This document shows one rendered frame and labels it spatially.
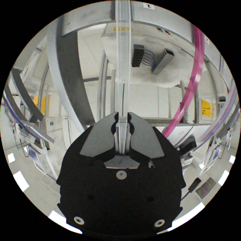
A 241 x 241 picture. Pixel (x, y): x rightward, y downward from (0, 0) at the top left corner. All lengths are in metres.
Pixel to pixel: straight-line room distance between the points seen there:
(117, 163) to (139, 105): 1.71
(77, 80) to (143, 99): 1.86
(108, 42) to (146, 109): 1.75
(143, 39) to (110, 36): 0.15
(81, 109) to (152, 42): 0.41
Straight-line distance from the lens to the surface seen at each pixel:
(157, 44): 0.45
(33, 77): 0.97
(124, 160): 0.29
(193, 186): 0.25
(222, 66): 0.26
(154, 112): 2.02
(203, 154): 1.58
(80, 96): 0.16
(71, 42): 0.16
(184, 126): 0.23
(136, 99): 1.91
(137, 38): 0.42
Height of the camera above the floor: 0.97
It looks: 5 degrees up
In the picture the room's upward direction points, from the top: 179 degrees counter-clockwise
